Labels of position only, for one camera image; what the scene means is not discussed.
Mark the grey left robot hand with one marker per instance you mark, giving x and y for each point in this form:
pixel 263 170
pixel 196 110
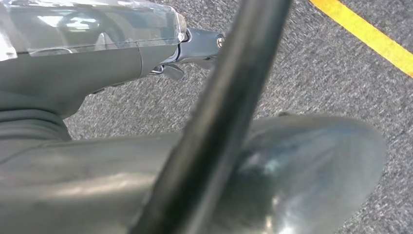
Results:
pixel 80 64

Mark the grey robot body shell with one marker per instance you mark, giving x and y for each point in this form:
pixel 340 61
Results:
pixel 322 161

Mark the yellow floor tape square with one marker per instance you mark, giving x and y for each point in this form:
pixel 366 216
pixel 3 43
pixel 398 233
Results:
pixel 371 35

